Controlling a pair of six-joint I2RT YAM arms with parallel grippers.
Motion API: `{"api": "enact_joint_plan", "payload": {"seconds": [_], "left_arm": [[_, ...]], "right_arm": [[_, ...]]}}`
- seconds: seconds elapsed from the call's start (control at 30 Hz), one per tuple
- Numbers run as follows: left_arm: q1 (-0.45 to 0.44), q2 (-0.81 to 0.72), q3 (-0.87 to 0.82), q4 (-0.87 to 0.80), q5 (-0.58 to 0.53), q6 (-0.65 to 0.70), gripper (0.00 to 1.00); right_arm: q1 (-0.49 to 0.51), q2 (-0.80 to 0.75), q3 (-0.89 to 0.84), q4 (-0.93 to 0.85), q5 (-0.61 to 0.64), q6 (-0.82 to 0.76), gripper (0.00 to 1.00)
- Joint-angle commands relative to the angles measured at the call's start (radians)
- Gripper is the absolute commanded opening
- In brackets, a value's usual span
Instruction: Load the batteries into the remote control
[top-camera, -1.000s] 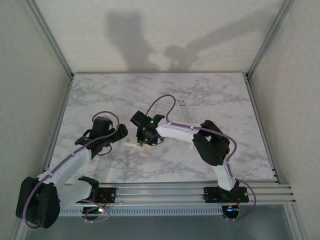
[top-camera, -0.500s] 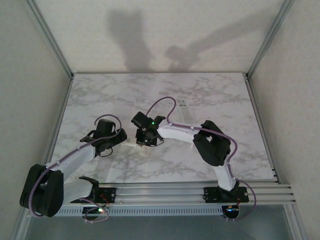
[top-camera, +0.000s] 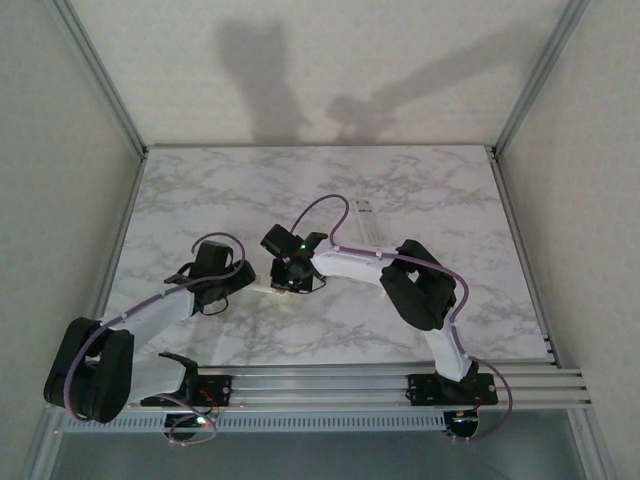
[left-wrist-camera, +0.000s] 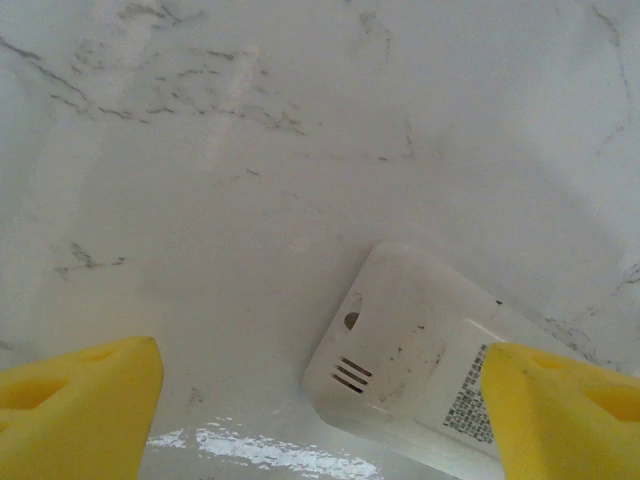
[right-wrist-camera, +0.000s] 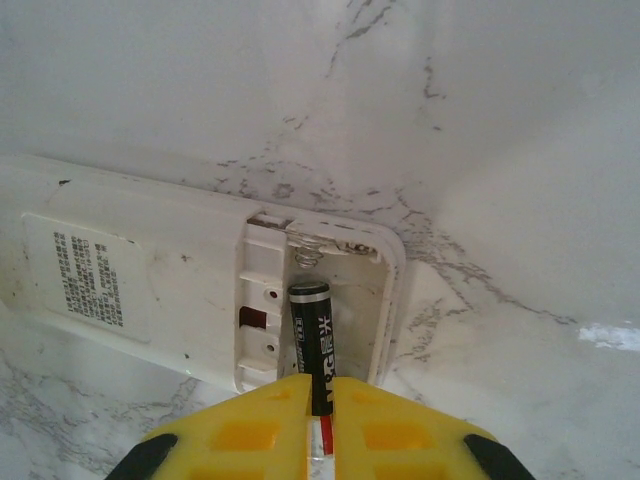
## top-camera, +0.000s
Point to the aluminium frame post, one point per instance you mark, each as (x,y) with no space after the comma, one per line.
(100,75)
(542,75)

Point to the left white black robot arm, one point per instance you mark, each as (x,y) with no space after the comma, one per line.
(150,320)

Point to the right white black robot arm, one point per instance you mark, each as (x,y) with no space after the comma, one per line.
(350,265)

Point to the long white remote control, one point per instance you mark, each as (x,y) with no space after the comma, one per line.
(366,220)

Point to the aluminium table side rail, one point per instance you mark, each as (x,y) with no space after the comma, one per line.
(510,215)
(117,240)

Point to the circuit board with green LED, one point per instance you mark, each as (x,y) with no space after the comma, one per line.
(462,425)
(192,422)

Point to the aluminium front rail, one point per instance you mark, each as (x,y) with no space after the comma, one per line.
(320,385)

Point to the aluminium frame leg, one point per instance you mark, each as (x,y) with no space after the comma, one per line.
(592,445)
(42,445)

